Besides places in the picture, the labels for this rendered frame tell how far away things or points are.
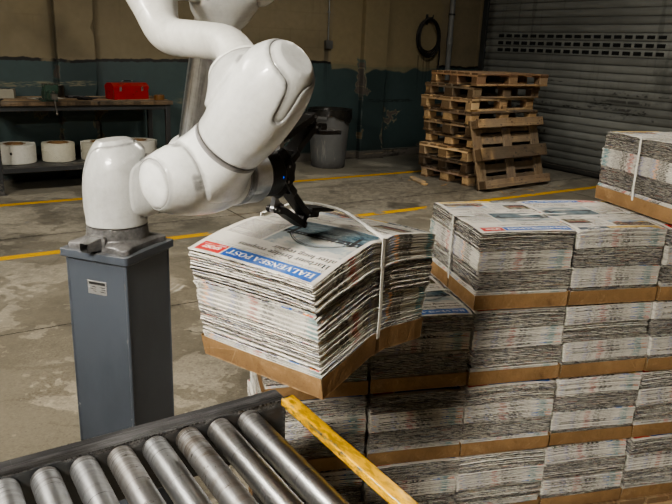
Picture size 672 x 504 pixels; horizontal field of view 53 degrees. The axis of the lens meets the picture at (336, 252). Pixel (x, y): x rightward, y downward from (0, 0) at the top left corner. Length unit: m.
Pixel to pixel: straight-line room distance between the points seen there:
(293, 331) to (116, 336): 0.79
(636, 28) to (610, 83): 0.71
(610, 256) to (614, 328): 0.23
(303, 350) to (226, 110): 0.45
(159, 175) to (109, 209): 0.83
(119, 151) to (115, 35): 6.56
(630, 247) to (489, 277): 0.44
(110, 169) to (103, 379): 0.56
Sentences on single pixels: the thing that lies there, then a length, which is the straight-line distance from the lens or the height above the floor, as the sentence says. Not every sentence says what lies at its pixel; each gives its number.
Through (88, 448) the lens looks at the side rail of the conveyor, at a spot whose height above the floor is 0.80.
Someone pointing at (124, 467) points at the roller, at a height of 0.80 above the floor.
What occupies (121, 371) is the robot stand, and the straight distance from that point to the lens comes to 1.88.
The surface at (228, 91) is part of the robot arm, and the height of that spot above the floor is 1.45.
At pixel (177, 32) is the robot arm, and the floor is 1.53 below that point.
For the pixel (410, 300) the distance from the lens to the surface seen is 1.35.
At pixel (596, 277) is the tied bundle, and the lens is 2.06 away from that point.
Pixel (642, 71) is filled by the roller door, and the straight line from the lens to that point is 9.26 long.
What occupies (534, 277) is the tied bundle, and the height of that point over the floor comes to 0.93.
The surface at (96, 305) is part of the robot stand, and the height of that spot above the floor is 0.86.
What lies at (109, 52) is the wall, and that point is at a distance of 8.26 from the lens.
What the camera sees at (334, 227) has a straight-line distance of 1.27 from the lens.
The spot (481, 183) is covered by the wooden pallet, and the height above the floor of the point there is 0.10.
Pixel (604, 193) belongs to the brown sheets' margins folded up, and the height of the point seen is 1.09.
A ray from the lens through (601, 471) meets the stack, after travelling 2.40.
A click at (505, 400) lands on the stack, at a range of 2.07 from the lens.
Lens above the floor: 1.51
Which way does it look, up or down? 17 degrees down
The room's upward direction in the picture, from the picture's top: 2 degrees clockwise
